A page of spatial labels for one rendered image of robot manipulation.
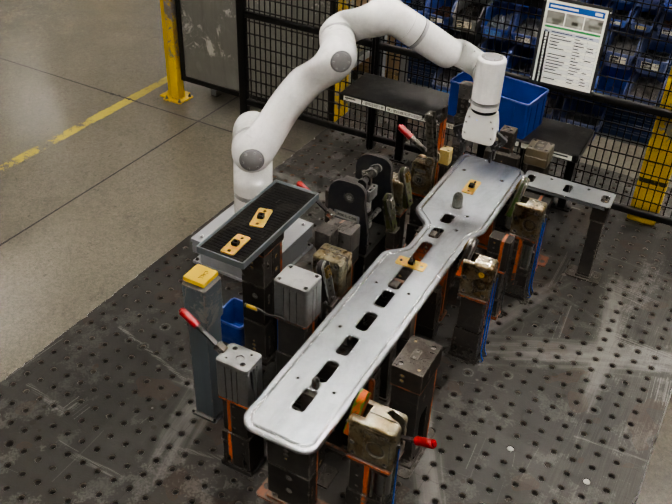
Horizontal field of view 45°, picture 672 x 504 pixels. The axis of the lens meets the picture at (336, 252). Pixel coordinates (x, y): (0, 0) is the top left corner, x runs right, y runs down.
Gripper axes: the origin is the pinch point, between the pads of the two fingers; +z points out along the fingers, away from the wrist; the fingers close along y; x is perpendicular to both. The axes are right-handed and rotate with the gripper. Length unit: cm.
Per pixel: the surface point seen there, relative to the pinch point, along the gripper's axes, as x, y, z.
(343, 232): -53, -18, 4
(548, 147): 27.4, 15.6, 5.8
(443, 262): -41.4, 7.3, 11.8
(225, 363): -109, -18, 6
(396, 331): -73, 8, 12
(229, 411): -108, -18, 22
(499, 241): -21.6, 16.9, 13.2
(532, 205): -7.4, 21.2, 7.2
